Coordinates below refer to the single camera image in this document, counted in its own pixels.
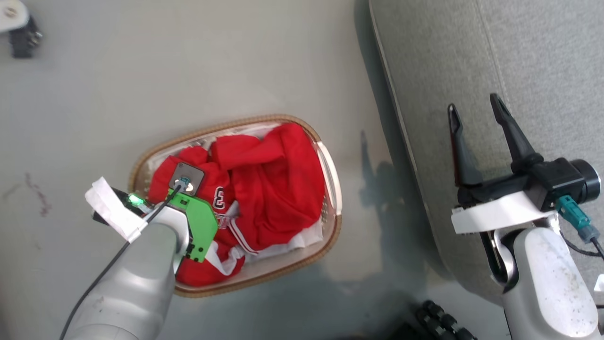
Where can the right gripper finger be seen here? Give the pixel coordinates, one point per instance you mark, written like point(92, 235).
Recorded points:
point(514, 137)
point(462, 156)

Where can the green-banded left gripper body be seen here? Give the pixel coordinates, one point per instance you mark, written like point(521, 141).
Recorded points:
point(200, 226)

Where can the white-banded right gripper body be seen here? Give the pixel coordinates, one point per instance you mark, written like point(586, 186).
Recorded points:
point(495, 212)

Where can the red sports jersey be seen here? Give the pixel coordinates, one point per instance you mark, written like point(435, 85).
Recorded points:
point(273, 189)

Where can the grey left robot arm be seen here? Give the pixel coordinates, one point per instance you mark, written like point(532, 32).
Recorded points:
point(137, 283)

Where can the white basket liner cloth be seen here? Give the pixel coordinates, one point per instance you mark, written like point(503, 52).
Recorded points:
point(306, 242)

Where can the white basket with brown rim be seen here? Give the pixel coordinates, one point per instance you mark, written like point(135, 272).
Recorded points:
point(332, 189)

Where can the grey fabric sofa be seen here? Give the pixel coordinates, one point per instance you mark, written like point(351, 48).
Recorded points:
point(472, 56)

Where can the teal left camera plug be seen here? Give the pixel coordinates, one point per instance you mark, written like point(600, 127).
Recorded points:
point(184, 182)

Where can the teal camera plug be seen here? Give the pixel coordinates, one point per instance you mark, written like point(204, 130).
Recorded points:
point(184, 182)
point(573, 215)

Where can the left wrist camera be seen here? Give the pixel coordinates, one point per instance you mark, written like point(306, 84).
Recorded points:
point(193, 174)

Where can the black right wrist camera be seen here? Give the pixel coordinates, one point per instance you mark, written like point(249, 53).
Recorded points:
point(566, 179)

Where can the teal right camera plug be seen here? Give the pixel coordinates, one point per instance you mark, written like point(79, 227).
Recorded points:
point(573, 215)

